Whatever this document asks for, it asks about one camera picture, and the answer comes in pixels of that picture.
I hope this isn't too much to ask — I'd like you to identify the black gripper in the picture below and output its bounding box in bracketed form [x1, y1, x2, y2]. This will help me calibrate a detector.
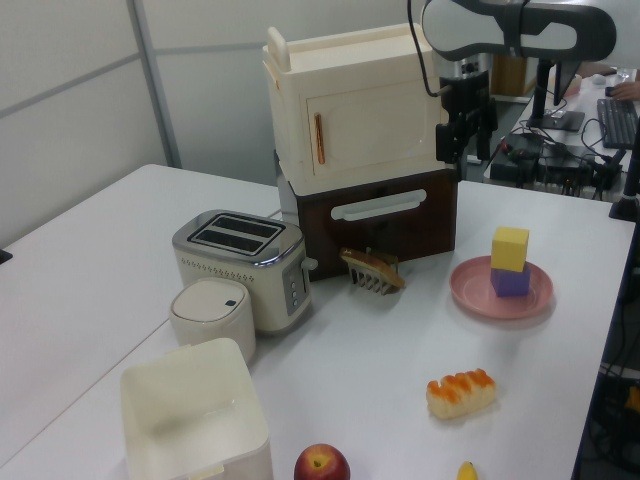
[435, 69, 498, 166]

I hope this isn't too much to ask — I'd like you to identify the yellow cube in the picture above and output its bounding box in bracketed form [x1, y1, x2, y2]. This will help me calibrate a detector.
[490, 226, 531, 274]

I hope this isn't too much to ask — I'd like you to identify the purple cube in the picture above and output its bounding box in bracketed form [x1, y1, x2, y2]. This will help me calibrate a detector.
[489, 263, 532, 299]

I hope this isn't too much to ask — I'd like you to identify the bystander hand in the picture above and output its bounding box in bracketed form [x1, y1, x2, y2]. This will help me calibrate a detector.
[612, 79, 640, 103]

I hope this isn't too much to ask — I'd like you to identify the light wooden box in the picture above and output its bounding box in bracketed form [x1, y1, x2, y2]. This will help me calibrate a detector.
[492, 53, 532, 96]

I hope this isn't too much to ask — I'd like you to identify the black monitor on stand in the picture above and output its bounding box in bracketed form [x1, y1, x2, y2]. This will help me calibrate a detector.
[524, 57, 586, 133]

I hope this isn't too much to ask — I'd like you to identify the cream toy oven cabinet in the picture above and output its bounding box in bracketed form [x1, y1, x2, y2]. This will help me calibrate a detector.
[261, 22, 451, 185]

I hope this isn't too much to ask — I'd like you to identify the pink plate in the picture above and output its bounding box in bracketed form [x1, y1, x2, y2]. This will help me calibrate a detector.
[448, 254, 555, 320]

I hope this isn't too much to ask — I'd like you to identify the black keyboard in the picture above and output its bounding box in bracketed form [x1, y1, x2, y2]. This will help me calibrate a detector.
[596, 98, 640, 150]

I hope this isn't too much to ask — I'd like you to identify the brown bread slice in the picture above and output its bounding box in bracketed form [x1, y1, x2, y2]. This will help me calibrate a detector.
[339, 246, 407, 290]

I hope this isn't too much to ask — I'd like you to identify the metal toast rack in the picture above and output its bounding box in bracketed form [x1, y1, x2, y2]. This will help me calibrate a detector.
[348, 246, 401, 299]

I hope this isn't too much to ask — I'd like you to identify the orange glazed bread roll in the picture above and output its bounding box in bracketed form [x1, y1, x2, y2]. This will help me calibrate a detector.
[425, 368, 497, 420]

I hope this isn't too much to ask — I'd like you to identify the chrome and cream toaster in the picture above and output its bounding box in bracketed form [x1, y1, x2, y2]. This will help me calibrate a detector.
[171, 209, 319, 337]

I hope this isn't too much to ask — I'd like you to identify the small white lidded bin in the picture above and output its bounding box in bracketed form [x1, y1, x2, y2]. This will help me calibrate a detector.
[168, 278, 257, 364]

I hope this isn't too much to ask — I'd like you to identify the red apple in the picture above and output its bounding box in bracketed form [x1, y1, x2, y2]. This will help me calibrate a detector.
[293, 443, 351, 480]

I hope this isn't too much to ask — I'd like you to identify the cream open storage box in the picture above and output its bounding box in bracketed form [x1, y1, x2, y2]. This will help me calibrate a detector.
[119, 337, 274, 480]

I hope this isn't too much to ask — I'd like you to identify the black electronics with cables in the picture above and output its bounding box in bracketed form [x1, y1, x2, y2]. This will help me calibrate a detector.
[488, 130, 627, 194]

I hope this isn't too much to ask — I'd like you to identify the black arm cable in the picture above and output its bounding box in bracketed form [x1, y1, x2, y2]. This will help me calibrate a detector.
[406, 0, 447, 97]

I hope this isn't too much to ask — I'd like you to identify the brown drawer box white handle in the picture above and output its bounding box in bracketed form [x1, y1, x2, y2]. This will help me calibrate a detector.
[273, 149, 460, 284]

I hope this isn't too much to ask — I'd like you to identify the black camera pole clamp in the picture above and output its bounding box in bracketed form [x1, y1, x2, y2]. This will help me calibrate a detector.
[607, 142, 640, 222]

